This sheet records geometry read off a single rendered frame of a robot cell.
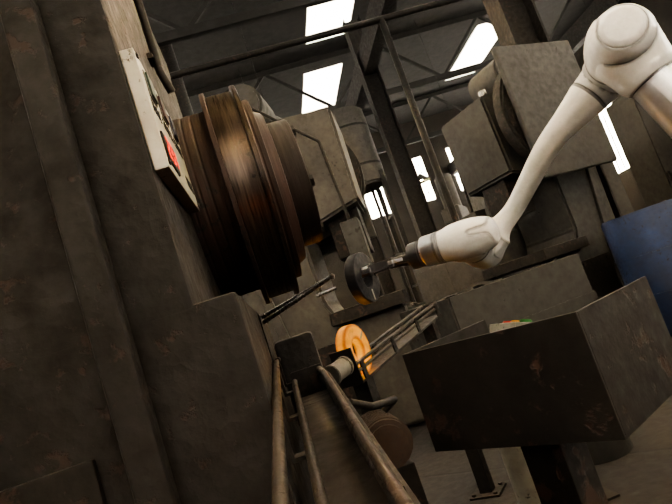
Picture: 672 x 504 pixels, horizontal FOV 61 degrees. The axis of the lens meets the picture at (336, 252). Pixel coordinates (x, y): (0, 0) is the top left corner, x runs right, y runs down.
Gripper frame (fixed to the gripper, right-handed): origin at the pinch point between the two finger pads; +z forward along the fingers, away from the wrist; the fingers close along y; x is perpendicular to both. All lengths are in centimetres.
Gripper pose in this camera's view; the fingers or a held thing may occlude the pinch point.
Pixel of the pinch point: (361, 273)
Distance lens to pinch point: 167.9
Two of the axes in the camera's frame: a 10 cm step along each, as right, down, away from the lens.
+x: -2.8, -9.5, 1.0
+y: 4.7, -0.5, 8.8
